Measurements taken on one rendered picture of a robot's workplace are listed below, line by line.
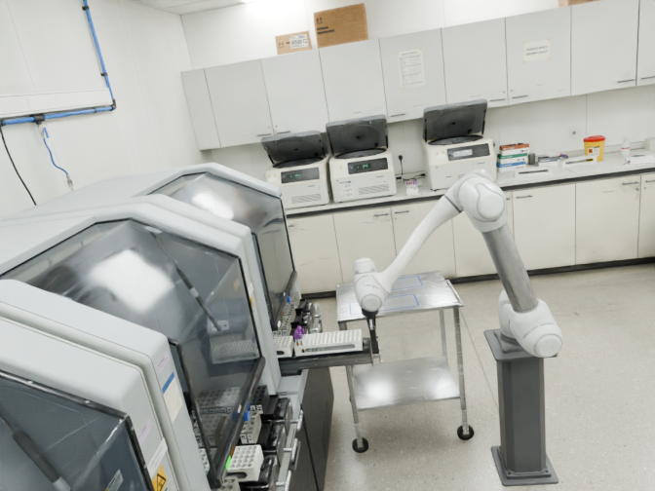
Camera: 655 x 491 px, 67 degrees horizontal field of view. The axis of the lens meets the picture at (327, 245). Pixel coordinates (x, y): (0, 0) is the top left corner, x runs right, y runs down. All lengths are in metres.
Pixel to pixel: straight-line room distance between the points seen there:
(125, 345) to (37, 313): 0.20
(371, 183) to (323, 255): 0.79
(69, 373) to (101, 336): 0.14
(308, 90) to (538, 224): 2.30
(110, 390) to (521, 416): 1.92
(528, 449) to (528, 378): 0.39
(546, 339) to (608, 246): 2.91
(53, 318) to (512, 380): 1.87
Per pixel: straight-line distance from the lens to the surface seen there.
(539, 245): 4.71
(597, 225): 4.83
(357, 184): 4.34
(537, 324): 2.10
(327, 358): 2.22
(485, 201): 1.82
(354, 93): 4.53
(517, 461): 2.72
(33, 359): 1.13
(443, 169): 4.36
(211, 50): 5.09
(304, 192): 4.38
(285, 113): 4.60
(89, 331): 1.21
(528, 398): 2.51
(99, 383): 1.09
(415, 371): 3.01
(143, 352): 1.18
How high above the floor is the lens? 1.94
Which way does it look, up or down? 18 degrees down
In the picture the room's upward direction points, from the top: 9 degrees counter-clockwise
